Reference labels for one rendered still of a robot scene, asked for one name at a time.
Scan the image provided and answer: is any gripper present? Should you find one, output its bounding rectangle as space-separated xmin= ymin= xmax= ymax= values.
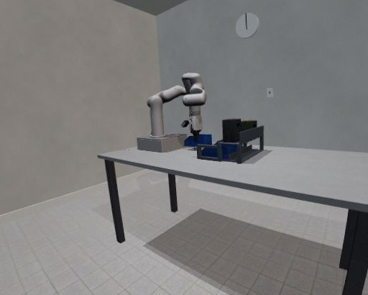
xmin=189 ymin=115 xmax=203 ymax=141

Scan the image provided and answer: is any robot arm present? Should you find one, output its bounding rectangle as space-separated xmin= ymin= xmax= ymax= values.
xmin=147 ymin=73 xmax=206 ymax=137

